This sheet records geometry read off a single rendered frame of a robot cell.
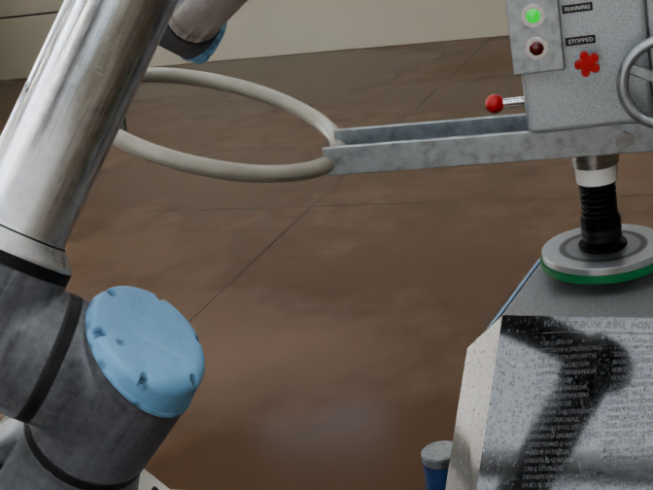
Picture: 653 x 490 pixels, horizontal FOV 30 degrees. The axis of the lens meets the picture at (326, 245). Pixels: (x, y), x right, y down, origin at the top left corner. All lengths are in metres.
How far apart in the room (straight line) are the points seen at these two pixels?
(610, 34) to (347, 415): 1.92
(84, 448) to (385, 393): 2.40
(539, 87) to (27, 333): 1.00
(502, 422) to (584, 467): 0.15
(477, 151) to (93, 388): 0.96
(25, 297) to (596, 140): 1.08
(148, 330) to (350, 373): 2.54
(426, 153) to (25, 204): 0.94
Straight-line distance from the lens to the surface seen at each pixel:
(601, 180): 2.11
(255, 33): 9.09
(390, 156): 2.09
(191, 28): 1.83
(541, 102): 1.99
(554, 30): 1.94
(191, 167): 1.97
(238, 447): 3.56
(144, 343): 1.32
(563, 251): 2.17
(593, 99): 1.99
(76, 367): 1.31
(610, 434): 1.99
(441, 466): 3.04
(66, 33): 1.33
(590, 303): 2.10
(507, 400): 2.04
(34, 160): 1.31
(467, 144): 2.07
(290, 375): 3.92
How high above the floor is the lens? 1.69
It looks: 20 degrees down
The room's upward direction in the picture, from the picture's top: 10 degrees counter-clockwise
